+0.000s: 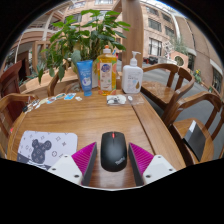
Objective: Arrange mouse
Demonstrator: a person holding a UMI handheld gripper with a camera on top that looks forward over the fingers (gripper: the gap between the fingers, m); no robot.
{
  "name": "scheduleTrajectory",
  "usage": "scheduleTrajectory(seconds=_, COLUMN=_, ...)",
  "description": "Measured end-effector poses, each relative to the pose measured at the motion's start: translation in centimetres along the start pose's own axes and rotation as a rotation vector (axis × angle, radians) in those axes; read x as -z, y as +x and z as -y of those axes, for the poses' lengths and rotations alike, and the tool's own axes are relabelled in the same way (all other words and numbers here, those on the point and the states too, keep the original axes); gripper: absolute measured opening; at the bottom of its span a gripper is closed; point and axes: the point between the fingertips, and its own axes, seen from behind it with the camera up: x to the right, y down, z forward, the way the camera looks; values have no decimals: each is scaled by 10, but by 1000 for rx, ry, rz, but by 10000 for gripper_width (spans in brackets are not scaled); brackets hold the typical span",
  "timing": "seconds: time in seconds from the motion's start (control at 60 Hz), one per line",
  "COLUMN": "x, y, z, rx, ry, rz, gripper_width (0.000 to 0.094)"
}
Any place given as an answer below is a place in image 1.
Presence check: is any white pump bottle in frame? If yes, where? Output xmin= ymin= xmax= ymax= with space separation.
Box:
xmin=121 ymin=50 xmax=144 ymax=95

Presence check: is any grey bear print mouse pad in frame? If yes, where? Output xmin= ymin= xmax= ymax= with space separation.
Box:
xmin=16 ymin=130 xmax=79 ymax=171

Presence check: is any yellow flower plant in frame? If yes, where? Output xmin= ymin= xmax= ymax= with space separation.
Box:
xmin=193 ymin=69 xmax=204 ymax=84

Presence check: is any white stone statue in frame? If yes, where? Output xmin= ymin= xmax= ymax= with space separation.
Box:
xmin=163 ymin=39 xmax=175 ymax=60

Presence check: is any green potted plant white pot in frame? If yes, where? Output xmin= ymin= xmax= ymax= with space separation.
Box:
xmin=37 ymin=9 xmax=132 ymax=89

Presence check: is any black computer mouse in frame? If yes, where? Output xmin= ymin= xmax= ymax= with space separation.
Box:
xmin=100 ymin=131 xmax=128 ymax=173

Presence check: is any wooden armchair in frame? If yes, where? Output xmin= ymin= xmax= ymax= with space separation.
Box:
xmin=0 ymin=93 xmax=39 ymax=159
xmin=139 ymin=63 xmax=196 ymax=123
xmin=163 ymin=91 xmax=224 ymax=168
xmin=46 ymin=68 xmax=81 ymax=98

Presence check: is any blue sticker card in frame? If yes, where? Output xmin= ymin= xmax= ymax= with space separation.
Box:
xmin=63 ymin=92 xmax=77 ymax=101

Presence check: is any wooden planter bench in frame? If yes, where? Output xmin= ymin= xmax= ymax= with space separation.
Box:
xmin=19 ymin=71 xmax=79 ymax=99

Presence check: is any black notebook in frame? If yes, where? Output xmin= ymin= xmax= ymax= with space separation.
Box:
xmin=182 ymin=119 xmax=208 ymax=163

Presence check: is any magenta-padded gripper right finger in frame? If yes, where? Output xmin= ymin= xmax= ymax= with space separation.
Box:
xmin=128 ymin=142 xmax=177 ymax=187

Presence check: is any clear plastic packet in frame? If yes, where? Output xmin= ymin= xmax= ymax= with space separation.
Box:
xmin=106 ymin=94 xmax=128 ymax=107

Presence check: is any yellow dish soap bottle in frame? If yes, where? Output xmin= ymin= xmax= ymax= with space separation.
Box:
xmin=96 ymin=45 xmax=118 ymax=97

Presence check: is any blue squeeze tube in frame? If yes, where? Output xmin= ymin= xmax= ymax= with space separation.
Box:
xmin=76 ymin=59 xmax=94 ymax=97

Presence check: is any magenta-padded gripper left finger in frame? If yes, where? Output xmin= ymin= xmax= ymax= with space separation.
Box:
xmin=47 ymin=141 xmax=98 ymax=187

